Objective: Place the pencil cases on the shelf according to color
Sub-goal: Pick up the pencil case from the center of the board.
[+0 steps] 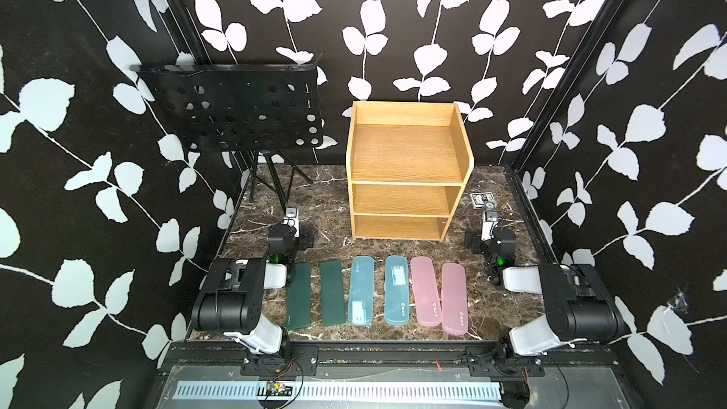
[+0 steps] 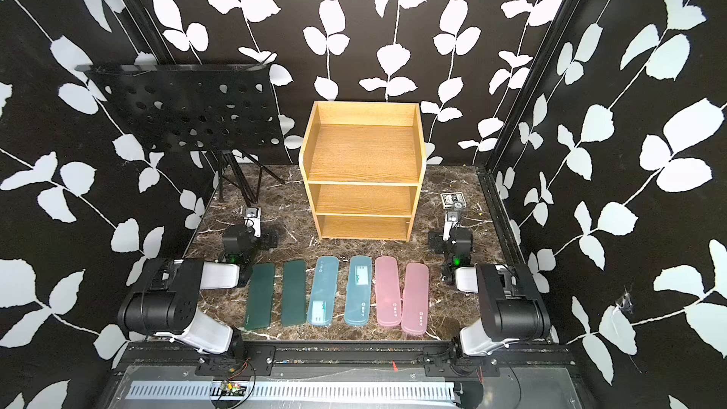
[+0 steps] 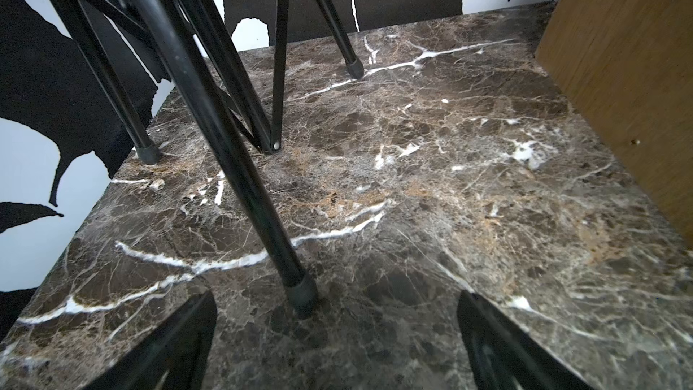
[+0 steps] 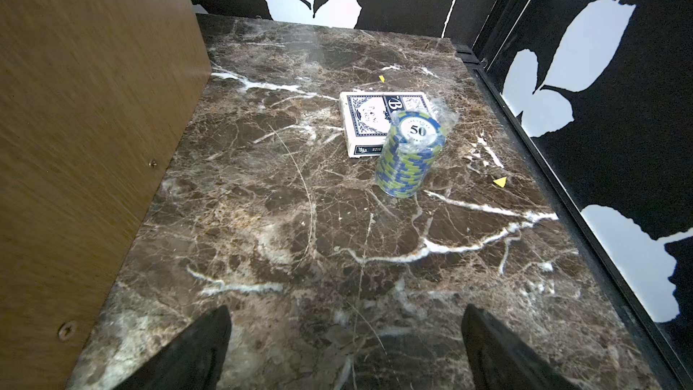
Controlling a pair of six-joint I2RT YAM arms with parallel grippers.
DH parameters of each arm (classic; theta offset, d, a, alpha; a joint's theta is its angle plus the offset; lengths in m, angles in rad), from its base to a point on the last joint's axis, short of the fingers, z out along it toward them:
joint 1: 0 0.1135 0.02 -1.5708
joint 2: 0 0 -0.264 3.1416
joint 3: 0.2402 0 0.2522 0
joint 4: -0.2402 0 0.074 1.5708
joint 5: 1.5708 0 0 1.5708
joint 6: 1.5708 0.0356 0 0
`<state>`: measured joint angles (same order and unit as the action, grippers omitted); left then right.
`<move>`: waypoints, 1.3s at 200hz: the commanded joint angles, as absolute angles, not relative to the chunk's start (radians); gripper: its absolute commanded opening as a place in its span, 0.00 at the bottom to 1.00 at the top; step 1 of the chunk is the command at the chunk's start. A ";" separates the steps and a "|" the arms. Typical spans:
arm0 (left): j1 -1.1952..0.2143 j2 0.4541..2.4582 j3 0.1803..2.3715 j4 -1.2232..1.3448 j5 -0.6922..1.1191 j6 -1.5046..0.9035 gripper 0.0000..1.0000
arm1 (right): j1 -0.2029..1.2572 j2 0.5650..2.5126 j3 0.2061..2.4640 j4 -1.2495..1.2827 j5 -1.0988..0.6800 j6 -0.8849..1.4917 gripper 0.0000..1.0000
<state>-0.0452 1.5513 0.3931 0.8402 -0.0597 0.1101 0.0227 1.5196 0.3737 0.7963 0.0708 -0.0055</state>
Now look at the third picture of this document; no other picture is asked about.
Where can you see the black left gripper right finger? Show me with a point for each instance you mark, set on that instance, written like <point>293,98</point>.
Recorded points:
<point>502,356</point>

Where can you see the wooden shelf unit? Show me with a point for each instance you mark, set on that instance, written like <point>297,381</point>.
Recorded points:
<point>626,65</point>

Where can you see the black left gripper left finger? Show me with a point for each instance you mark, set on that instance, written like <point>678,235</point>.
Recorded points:
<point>173,356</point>

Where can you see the black music stand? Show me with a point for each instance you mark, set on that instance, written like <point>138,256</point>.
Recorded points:
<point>203,63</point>

